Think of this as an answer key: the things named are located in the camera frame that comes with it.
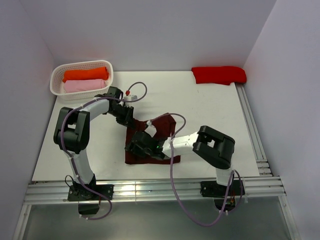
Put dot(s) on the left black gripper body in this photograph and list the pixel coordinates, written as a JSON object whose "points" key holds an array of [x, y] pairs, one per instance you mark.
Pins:
{"points": [[122, 114]]}

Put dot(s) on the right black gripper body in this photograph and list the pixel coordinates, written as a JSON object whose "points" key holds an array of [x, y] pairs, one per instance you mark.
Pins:
{"points": [[137, 150]]}

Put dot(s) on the dark red t-shirt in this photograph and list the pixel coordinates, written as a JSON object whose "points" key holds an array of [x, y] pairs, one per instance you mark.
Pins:
{"points": [[165, 127]]}

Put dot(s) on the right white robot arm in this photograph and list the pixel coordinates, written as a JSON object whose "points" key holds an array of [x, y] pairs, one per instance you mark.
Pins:
{"points": [[213, 146]]}

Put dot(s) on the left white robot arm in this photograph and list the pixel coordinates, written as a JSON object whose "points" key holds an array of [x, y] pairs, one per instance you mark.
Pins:
{"points": [[72, 134]]}

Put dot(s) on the orange rolled t-shirt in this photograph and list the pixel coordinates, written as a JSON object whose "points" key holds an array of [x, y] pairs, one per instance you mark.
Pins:
{"points": [[87, 74]]}

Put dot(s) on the white plastic basket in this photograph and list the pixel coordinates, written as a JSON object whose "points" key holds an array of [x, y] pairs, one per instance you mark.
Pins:
{"points": [[56, 84]]}

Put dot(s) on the pink rolled t-shirt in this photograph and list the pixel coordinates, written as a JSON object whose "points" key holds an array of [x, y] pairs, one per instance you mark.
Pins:
{"points": [[75, 86]]}

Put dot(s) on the bright red folded t-shirt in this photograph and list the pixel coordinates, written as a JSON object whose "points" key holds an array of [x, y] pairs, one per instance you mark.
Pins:
{"points": [[223, 75]]}

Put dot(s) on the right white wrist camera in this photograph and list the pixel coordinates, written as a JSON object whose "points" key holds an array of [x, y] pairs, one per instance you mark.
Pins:
{"points": [[150, 128]]}

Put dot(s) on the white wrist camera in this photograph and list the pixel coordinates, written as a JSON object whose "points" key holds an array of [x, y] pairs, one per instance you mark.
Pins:
{"points": [[130, 98], [150, 128]]}

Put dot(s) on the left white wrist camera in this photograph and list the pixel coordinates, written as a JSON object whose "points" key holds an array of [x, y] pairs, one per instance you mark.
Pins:
{"points": [[130, 98]]}

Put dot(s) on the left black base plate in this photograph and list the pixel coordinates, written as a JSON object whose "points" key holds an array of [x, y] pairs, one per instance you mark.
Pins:
{"points": [[104, 189]]}

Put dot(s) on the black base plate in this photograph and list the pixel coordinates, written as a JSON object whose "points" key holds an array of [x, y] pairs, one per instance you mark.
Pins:
{"points": [[104, 189], [213, 190]]}

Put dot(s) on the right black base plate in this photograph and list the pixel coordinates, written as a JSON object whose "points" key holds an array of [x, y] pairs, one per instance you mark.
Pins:
{"points": [[213, 190]]}

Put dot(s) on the aluminium front rail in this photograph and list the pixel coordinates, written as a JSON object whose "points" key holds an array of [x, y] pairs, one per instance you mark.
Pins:
{"points": [[56, 192]]}

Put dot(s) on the aluminium side rail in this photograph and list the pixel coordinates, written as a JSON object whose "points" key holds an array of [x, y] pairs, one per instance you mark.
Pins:
{"points": [[259, 153]]}

